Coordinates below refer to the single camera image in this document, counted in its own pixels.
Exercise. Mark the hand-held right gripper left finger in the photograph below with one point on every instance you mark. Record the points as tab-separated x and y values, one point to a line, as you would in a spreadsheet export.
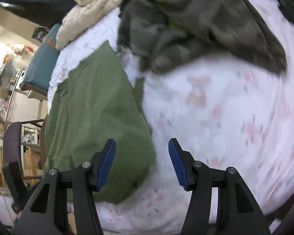
105	166

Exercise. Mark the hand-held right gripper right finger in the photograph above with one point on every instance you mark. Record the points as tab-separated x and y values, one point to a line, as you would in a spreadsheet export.
178	164

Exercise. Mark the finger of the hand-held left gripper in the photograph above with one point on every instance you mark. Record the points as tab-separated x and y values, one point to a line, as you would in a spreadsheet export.
13	176

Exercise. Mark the green pants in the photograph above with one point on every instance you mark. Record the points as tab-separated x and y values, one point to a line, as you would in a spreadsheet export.
95	107

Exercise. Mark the camouflage pants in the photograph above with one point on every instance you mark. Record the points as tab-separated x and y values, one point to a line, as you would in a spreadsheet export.
186	24

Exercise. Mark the brown folding chair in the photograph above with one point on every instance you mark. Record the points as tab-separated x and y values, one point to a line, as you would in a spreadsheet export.
12	142

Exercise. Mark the white printed package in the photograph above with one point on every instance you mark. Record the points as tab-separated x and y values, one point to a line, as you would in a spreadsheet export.
30	137

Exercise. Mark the white floral bed sheet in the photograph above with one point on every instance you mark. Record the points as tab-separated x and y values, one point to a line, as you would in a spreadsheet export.
210	102

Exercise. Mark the beige kitchen base cabinets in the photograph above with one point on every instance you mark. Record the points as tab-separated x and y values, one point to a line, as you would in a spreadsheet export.
24	107

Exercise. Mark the cream quilt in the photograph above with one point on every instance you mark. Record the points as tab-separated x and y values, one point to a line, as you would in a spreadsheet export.
88	17

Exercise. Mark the dark navy hanging jacket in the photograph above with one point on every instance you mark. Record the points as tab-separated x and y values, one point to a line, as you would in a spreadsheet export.
39	7

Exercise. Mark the teal padded bed frame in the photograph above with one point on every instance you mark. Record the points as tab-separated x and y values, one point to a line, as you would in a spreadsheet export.
39	63

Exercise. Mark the black wall poster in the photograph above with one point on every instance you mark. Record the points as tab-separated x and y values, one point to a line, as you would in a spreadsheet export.
39	33

